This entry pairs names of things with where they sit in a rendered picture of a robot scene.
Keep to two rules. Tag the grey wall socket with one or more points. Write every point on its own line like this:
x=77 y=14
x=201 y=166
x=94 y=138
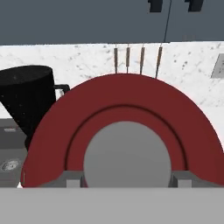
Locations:
x=218 y=66

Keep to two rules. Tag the grey blender base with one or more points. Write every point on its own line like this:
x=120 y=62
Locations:
x=11 y=145

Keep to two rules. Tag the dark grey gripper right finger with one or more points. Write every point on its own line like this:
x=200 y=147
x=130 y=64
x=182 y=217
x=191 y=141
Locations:
x=180 y=178

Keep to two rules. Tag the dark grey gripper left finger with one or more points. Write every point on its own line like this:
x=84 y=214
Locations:
x=71 y=178

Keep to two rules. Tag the grey cupboard door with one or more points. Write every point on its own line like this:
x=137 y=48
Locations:
x=198 y=26
x=75 y=20

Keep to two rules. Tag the red blender lid grey centre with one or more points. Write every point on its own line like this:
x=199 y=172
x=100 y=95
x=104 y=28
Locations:
x=128 y=93

